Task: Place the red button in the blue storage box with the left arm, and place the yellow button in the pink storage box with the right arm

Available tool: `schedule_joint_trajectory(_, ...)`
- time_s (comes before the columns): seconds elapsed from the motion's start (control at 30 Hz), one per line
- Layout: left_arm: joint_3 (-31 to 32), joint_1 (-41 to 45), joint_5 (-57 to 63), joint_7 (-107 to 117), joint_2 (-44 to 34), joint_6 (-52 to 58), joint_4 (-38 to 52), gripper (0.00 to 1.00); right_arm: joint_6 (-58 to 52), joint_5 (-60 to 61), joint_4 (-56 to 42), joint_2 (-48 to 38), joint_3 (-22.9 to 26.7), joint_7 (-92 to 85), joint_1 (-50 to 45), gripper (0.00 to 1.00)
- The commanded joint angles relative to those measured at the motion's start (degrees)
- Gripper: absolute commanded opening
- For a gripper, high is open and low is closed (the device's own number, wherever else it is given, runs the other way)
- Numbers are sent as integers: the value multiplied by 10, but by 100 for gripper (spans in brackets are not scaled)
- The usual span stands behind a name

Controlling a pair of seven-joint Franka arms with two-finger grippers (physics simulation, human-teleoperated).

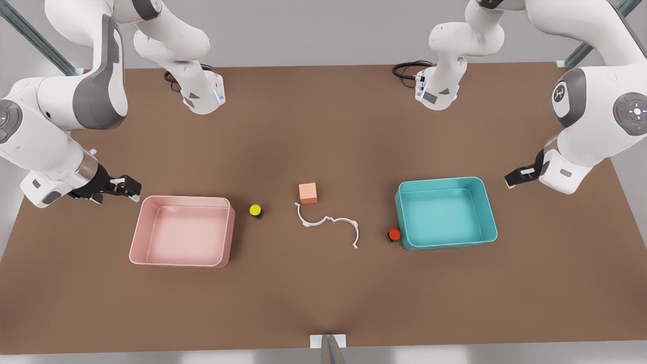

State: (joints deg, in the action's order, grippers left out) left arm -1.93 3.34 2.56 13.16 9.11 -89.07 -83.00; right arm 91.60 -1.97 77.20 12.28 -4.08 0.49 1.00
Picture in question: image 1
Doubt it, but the pink storage box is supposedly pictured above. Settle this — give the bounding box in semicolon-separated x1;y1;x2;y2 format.
129;195;236;269

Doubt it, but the blue storage box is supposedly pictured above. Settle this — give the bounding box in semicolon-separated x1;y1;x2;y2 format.
395;176;498;251

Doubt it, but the black cable loop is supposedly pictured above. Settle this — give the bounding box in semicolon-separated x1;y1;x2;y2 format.
163;63;214;93
392;60;434;81

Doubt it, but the white curved headband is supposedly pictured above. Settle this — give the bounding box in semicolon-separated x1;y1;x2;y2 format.
295;202;360;249

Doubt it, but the silver frame post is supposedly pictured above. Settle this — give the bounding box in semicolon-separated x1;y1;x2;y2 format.
309;334;347;364
555;0;647;69
0;0;85;76

